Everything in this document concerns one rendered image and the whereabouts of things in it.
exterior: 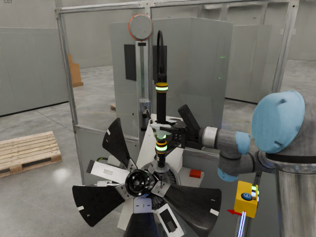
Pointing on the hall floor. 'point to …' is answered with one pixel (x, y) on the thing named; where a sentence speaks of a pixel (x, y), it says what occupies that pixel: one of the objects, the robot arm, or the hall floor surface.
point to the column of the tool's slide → (141, 86)
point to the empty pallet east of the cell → (28, 152)
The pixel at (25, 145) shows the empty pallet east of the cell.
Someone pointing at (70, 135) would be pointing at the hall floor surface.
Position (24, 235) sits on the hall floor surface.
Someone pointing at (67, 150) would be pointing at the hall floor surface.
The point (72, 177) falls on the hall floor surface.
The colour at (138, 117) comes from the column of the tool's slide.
